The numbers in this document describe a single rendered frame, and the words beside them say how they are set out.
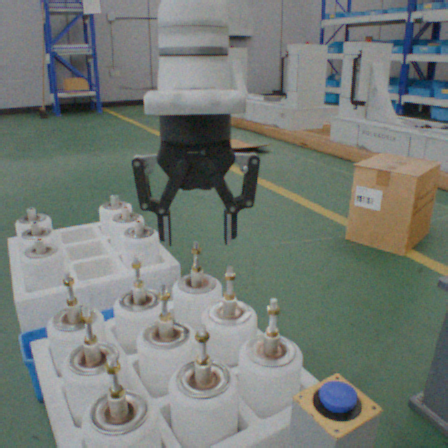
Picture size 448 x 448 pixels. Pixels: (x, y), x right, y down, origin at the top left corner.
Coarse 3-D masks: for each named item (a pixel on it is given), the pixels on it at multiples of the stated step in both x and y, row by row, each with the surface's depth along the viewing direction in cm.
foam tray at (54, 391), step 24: (48, 360) 70; (48, 384) 65; (312, 384) 65; (48, 408) 62; (168, 408) 62; (240, 408) 61; (288, 408) 60; (72, 432) 56; (168, 432) 56; (240, 432) 56; (264, 432) 56; (288, 432) 58
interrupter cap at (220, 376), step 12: (180, 372) 57; (192, 372) 58; (216, 372) 57; (228, 372) 57; (180, 384) 55; (192, 384) 55; (204, 384) 55; (216, 384) 55; (228, 384) 55; (192, 396) 53; (204, 396) 53; (216, 396) 53
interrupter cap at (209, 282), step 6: (186, 276) 83; (204, 276) 83; (210, 276) 83; (180, 282) 81; (186, 282) 81; (204, 282) 81; (210, 282) 81; (216, 282) 81; (180, 288) 79; (186, 288) 79; (192, 288) 79; (198, 288) 79; (204, 288) 79; (210, 288) 79
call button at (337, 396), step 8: (328, 384) 45; (336, 384) 45; (344, 384) 45; (320, 392) 44; (328, 392) 43; (336, 392) 43; (344, 392) 43; (352, 392) 43; (328, 400) 42; (336, 400) 42; (344, 400) 42; (352, 400) 42; (328, 408) 43; (336, 408) 42; (344, 408) 42
